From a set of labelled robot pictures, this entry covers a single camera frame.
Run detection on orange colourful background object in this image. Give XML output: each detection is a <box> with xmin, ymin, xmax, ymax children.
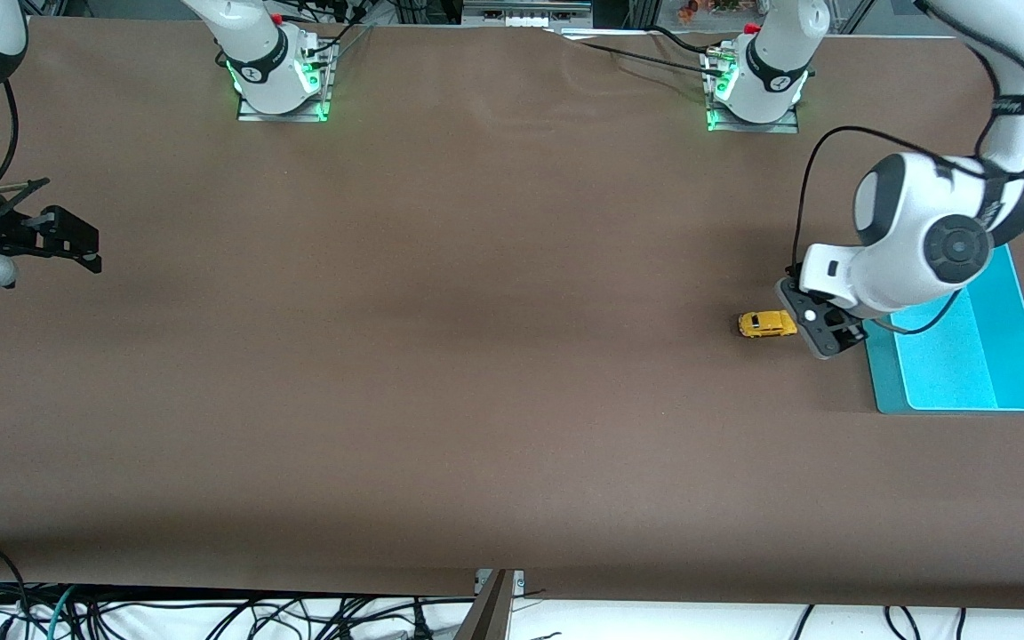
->
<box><xmin>676</xmin><ymin>0</ymin><xmax>769</xmax><ymax>20</ymax></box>

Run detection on tangled black floor cables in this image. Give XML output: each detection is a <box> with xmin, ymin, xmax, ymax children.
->
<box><xmin>0</xmin><ymin>540</ymin><xmax>477</xmax><ymax>640</ymax></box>

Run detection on long black table cable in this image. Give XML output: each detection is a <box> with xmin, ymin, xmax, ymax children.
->
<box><xmin>565</xmin><ymin>39</ymin><xmax>728</xmax><ymax>79</ymax></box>

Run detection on teal plastic bin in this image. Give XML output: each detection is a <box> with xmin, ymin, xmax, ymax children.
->
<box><xmin>862</xmin><ymin>244</ymin><xmax>1024</xmax><ymax>415</ymax></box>

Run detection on brown table cover sheet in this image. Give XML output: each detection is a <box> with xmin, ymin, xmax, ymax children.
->
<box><xmin>0</xmin><ymin>16</ymin><xmax>1024</xmax><ymax>611</ymax></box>

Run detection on grey power strip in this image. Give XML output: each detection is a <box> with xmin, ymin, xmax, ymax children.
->
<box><xmin>462</xmin><ymin>0</ymin><xmax>594</xmax><ymax>28</ymax></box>

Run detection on aluminium frame post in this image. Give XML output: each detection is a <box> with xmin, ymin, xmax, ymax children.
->
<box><xmin>453</xmin><ymin>569</ymin><xmax>527</xmax><ymax>640</ymax></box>

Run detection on yellow beetle toy car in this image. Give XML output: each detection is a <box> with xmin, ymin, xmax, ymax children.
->
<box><xmin>737</xmin><ymin>309</ymin><xmax>800</xmax><ymax>340</ymax></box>

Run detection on short black table cable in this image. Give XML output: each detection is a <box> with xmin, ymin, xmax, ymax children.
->
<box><xmin>650</xmin><ymin>25</ymin><xmax>719</xmax><ymax>57</ymax></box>

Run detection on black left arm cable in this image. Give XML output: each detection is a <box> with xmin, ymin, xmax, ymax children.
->
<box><xmin>788</xmin><ymin>124</ymin><xmax>997</xmax><ymax>337</ymax></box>

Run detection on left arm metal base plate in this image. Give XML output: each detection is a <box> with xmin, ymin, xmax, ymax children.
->
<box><xmin>705</xmin><ymin>49</ymin><xmax>802</xmax><ymax>135</ymax></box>

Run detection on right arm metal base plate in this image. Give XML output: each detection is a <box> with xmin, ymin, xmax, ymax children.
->
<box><xmin>237</xmin><ymin>40</ymin><xmax>336</xmax><ymax>124</ymax></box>

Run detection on black base cable bundle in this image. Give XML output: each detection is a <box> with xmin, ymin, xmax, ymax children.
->
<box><xmin>285</xmin><ymin>0</ymin><xmax>380</xmax><ymax>56</ymax></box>

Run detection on teal floor cable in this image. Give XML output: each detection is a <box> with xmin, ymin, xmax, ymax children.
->
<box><xmin>46</xmin><ymin>585</ymin><xmax>79</xmax><ymax>640</ymax></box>

